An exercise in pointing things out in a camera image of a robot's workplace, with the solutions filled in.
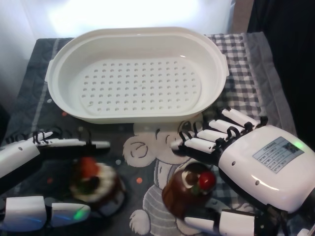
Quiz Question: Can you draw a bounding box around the grey quilt with bear print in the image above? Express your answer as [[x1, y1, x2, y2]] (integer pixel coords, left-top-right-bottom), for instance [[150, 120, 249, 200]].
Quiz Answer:
[[0, 33, 315, 236]]

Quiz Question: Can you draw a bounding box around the white perforated insert plate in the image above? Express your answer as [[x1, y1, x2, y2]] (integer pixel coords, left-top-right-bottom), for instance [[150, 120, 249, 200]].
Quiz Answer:
[[78, 59, 206, 116]]

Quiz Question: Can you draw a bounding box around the white oval perforated basin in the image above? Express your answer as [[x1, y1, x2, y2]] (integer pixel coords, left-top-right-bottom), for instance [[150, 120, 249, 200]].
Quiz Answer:
[[45, 26, 231, 123]]

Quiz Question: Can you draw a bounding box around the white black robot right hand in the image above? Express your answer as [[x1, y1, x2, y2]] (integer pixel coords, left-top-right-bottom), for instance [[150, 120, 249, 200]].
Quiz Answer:
[[169, 108, 315, 236]]

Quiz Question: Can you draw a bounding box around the chocolate cake with red cherry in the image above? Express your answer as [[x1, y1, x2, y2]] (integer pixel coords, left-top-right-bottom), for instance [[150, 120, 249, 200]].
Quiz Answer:
[[161, 162, 217, 221]]

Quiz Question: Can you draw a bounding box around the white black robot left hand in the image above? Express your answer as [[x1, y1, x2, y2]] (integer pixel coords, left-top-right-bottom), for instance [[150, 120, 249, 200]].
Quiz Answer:
[[0, 131, 111, 233]]

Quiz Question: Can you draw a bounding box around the black curtain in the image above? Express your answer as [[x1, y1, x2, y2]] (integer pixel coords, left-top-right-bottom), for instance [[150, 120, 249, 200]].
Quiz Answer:
[[247, 0, 315, 138]]

